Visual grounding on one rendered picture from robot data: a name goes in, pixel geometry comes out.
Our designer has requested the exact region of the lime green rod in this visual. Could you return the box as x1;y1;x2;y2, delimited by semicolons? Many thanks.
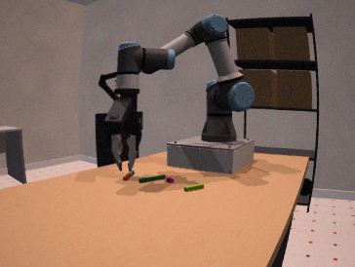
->
184;184;204;192

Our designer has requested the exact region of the orange rod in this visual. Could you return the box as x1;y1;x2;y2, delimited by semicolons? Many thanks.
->
123;173;131;181

